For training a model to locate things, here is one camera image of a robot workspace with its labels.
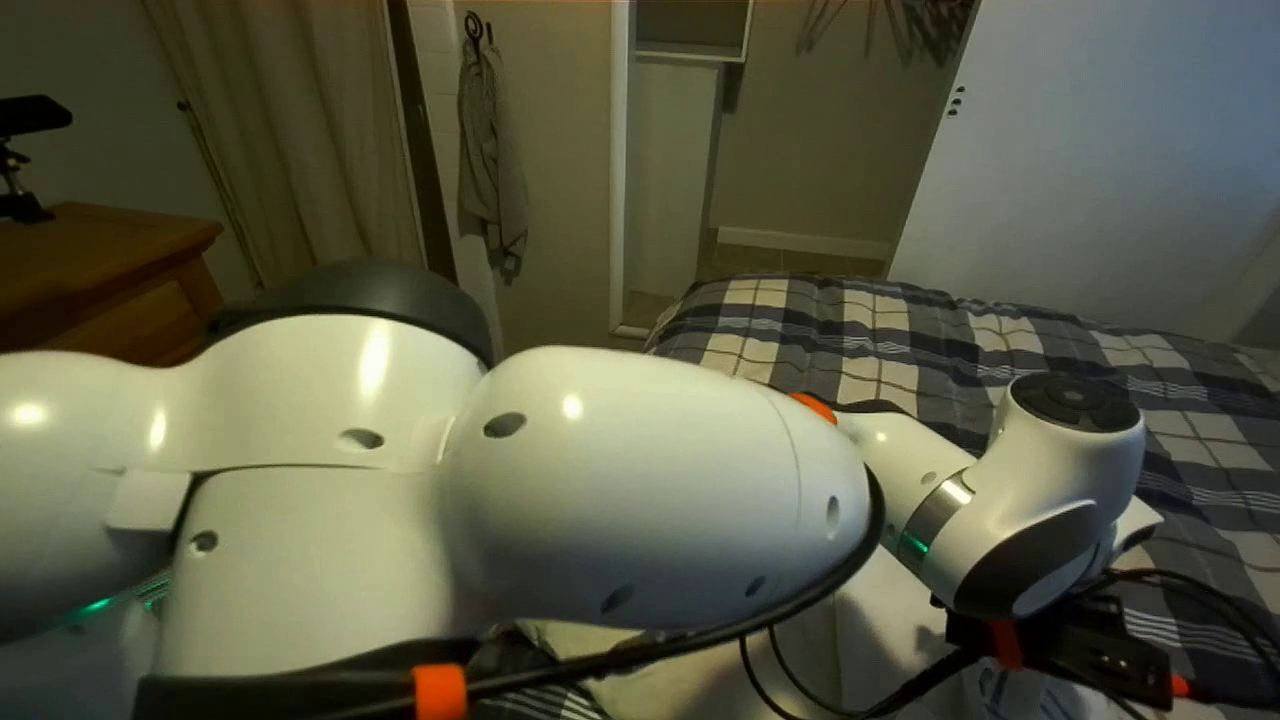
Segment black camera on stand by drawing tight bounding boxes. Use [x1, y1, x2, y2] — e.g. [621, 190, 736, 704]
[0, 92, 75, 228]

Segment grey hanging garment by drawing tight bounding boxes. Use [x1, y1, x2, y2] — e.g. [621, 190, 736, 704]
[457, 11, 530, 282]

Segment plaid bed comforter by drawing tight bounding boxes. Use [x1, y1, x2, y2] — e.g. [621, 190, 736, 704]
[642, 272, 1280, 720]

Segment beige curtain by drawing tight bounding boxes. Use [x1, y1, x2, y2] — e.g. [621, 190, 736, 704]
[135, 0, 433, 293]

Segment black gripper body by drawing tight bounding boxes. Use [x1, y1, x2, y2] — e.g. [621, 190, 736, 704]
[1043, 594, 1181, 704]

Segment clothes hangers bundle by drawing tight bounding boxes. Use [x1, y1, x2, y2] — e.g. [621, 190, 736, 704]
[795, 0, 984, 67]

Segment white door frame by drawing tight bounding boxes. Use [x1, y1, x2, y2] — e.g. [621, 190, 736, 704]
[602, 0, 754, 338]

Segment wooden dresser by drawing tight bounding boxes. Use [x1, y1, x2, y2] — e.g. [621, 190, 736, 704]
[0, 200, 233, 370]

